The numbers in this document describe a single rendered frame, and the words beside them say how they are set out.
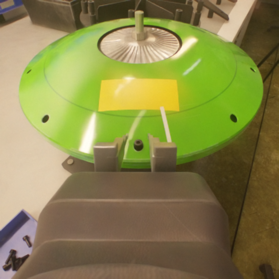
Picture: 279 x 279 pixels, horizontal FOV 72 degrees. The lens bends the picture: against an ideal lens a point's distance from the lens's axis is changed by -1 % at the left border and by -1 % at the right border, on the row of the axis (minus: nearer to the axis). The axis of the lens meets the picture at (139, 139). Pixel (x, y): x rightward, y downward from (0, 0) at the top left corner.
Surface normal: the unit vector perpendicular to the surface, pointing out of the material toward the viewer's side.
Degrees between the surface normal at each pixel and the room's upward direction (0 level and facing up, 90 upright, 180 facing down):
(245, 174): 0
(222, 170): 0
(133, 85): 11
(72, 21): 94
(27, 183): 0
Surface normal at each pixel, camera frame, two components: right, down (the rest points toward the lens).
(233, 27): -0.01, -0.63
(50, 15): -0.47, 0.73
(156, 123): 0.03, -0.28
